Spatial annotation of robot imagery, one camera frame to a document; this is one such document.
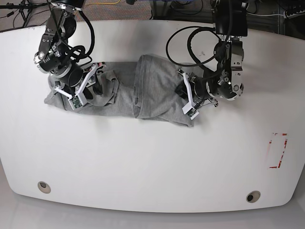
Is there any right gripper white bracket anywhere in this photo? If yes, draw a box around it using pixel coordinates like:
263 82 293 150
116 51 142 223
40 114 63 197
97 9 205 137
53 62 105 98

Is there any grey T-shirt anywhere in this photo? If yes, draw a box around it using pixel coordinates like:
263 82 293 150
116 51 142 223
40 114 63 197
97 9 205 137
43 54 203 128

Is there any right table cable grommet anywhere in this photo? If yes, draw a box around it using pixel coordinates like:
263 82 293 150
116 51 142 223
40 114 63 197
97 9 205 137
246 190 261 203

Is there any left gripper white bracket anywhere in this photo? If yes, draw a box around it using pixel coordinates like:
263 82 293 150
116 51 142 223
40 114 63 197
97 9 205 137
175 69 219 108

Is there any grey metal frame post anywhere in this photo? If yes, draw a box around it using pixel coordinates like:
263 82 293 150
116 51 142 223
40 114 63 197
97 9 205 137
275 0 285 35

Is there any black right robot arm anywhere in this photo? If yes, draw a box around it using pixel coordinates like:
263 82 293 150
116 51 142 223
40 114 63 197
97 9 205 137
34 0 95 96

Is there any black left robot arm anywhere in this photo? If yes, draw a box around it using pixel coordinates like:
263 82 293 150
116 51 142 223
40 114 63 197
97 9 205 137
168 0 248 112

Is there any red tape rectangle marking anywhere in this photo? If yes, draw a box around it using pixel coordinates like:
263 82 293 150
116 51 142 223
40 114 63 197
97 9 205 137
266 133 288 169

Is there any white power strip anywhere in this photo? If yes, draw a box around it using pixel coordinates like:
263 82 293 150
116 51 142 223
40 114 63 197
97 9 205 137
284 5 305 19

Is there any table cable grommet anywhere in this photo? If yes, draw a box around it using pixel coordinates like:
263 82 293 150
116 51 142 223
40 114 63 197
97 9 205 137
246 190 261 203
38 181 51 194

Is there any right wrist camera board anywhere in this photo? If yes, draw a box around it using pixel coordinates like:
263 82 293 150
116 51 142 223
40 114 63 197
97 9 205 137
68 94 87 110

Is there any black tripod stand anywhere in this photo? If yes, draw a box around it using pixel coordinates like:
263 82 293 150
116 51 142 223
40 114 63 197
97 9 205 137
0 0 50 29

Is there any left table cable grommet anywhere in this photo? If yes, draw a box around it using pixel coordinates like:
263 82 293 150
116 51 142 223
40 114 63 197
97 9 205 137
38 181 51 194

